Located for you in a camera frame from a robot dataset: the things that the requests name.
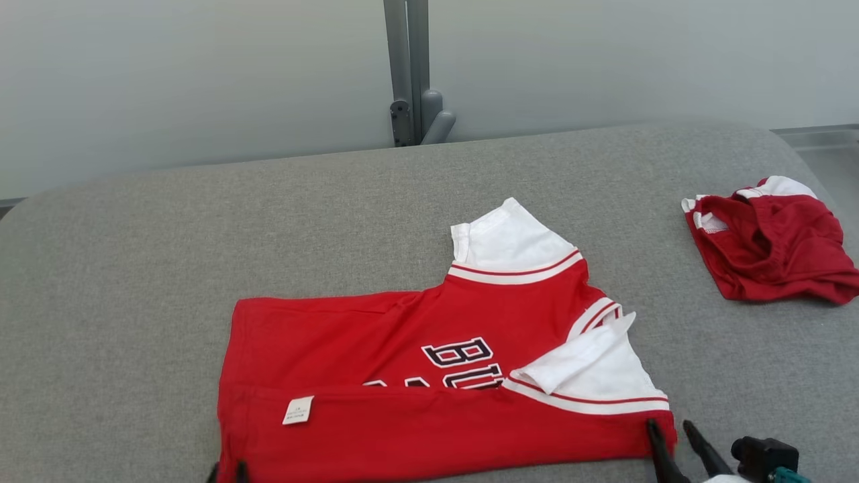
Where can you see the red shorts with white stripe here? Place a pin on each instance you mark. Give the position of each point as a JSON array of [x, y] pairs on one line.
[[778, 255]]

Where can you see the dark grey hinge bracket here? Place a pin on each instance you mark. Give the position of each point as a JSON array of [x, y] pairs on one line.
[[401, 124]]

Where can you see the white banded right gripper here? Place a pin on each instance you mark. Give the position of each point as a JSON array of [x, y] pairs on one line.
[[723, 479]]

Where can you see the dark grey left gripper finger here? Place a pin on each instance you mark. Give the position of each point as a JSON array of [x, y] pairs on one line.
[[241, 473], [213, 475]]

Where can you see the red and white jersey shirt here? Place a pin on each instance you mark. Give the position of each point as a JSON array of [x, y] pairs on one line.
[[376, 335]]

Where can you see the grey wall base rail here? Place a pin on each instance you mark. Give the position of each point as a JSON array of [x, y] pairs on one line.
[[819, 137]]

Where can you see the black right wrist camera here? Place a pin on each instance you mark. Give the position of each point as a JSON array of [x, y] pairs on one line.
[[765, 459]]

